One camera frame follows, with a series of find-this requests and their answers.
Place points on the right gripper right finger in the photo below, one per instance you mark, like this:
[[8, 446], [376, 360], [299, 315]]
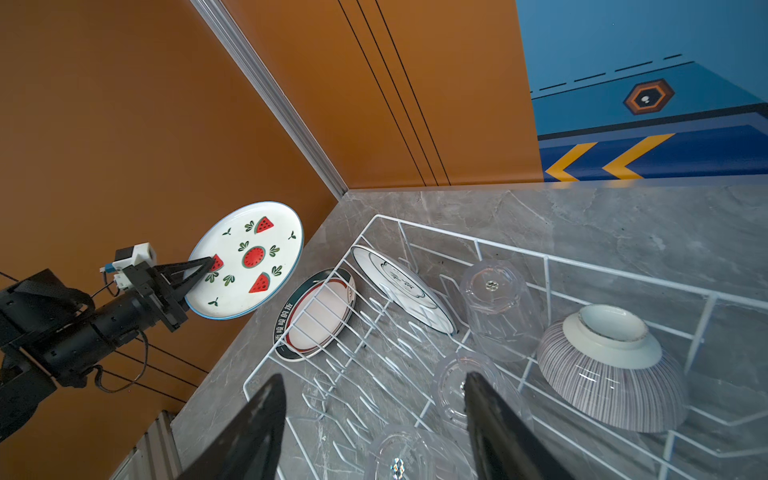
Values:
[[503, 446]]

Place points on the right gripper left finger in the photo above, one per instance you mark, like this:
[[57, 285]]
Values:
[[250, 446]]

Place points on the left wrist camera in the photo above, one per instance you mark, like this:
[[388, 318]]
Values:
[[127, 257]]

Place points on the clear glass middle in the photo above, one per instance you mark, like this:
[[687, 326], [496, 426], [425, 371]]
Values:
[[468, 390]]

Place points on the white wire dish rack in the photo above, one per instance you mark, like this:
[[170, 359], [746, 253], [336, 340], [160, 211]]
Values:
[[379, 370]]

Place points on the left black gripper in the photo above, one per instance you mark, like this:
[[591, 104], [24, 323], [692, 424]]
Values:
[[72, 352]]

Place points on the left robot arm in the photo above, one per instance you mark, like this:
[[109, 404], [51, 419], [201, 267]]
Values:
[[31, 309]]

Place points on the watermelon pattern plate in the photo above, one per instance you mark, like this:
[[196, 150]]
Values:
[[255, 250]]

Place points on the clear glass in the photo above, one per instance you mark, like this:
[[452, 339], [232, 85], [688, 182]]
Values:
[[468, 390], [406, 452], [504, 319]]

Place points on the clear glass front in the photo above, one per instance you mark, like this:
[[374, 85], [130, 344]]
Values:
[[406, 452]]

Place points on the clear glass back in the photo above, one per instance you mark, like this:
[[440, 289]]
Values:
[[504, 319]]

